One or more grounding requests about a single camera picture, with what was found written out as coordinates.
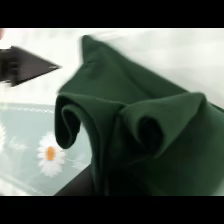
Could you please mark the dark green garment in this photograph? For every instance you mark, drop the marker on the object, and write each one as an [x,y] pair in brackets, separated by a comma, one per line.
[156,133]

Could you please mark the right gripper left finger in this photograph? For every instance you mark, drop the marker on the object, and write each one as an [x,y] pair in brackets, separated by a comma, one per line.
[25,66]

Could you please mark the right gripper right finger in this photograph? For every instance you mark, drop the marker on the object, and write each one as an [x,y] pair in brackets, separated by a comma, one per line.
[78,186]

